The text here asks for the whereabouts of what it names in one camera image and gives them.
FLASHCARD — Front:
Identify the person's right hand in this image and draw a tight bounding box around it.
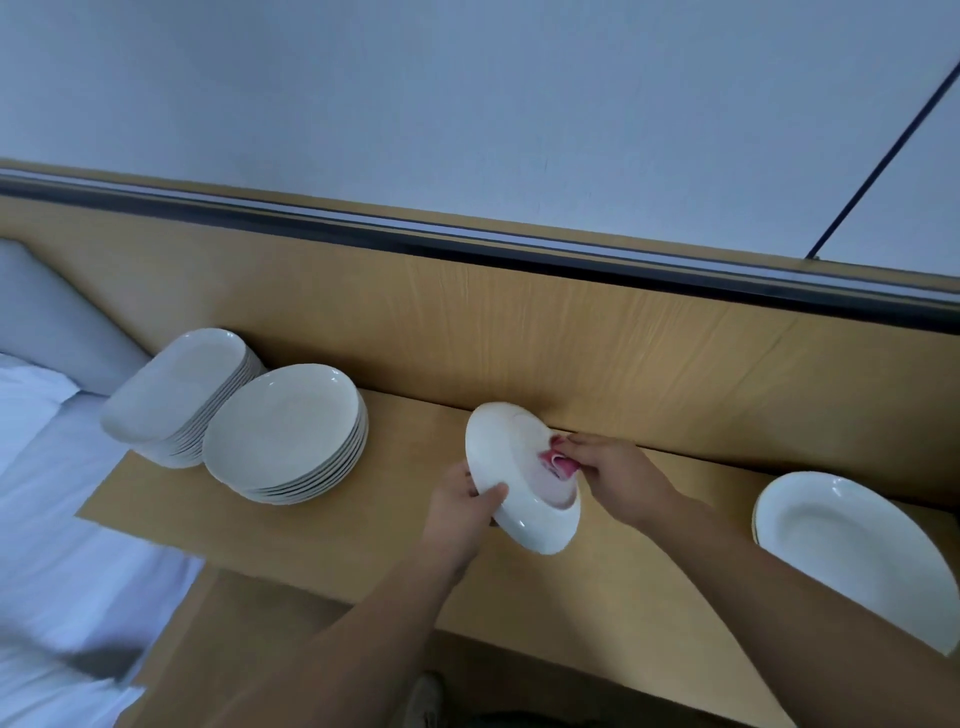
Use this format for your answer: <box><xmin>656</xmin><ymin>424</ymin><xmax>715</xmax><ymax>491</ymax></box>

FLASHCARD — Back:
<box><xmin>549</xmin><ymin>432</ymin><xmax>687</xmax><ymax>536</ymax></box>

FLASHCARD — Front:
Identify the person's left hand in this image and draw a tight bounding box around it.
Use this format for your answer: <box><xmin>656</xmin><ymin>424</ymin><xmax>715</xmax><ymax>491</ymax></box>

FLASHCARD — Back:
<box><xmin>420</xmin><ymin>462</ymin><xmax>509</xmax><ymax>572</ymax></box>

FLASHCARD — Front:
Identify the pink cleaning cloth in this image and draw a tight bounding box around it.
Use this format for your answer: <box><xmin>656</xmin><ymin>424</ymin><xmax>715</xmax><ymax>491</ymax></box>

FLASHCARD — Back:
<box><xmin>541</xmin><ymin>447</ymin><xmax>584</xmax><ymax>482</ymax></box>

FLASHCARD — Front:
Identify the white glossy round plate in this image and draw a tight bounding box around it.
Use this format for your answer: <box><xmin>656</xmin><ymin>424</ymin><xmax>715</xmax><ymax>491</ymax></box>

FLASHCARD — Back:
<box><xmin>463</xmin><ymin>400</ymin><xmax>582</xmax><ymax>555</ymax></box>

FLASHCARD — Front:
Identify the pile of white round plates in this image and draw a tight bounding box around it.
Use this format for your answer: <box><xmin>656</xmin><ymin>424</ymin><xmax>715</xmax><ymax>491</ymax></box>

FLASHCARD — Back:
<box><xmin>202</xmin><ymin>363</ymin><xmax>371</xmax><ymax>506</ymax></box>

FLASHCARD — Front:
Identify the stack of white round plates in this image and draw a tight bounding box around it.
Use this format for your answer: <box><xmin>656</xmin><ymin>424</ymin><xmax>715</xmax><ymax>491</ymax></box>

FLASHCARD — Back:
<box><xmin>751</xmin><ymin>471</ymin><xmax>960</xmax><ymax>656</ymax></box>

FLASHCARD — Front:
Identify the pile of white oblong plates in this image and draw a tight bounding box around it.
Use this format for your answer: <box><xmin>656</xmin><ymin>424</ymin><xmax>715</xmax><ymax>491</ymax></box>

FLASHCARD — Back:
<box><xmin>100</xmin><ymin>328</ymin><xmax>267</xmax><ymax>470</ymax></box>

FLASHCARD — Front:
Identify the person's left forearm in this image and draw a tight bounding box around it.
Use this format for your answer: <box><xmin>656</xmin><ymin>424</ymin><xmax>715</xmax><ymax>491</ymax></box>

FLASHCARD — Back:
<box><xmin>210</xmin><ymin>547</ymin><xmax>482</xmax><ymax>728</ymax></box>

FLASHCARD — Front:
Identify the person's right forearm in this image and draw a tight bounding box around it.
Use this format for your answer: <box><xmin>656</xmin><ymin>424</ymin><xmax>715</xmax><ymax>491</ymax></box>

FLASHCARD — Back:
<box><xmin>648</xmin><ymin>495</ymin><xmax>960</xmax><ymax>728</ymax></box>

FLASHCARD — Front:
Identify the white bed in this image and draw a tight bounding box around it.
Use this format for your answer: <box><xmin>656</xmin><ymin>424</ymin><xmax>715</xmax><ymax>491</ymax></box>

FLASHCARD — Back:
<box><xmin>0</xmin><ymin>393</ymin><xmax>204</xmax><ymax>728</ymax></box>

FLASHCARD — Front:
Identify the grey upholstered headboard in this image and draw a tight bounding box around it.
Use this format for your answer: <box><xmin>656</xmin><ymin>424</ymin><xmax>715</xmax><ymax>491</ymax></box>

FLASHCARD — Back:
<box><xmin>0</xmin><ymin>237</ymin><xmax>152</xmax><ymax>399</ymax></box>

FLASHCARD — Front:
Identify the white pillow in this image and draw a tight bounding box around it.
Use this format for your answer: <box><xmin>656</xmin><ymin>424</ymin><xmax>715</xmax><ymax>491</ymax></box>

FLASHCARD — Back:
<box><xmin>0</xmin><ymin>352</ymin><xmax>80</xmax><ymax>474</ymax></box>

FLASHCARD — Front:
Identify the black wall rail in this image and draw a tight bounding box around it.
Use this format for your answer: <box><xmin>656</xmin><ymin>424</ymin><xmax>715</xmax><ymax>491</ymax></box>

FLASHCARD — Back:
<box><xmin>0</xmin><ymin>168</ymin><xmax>960</xmax><ymax>335</ymax></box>

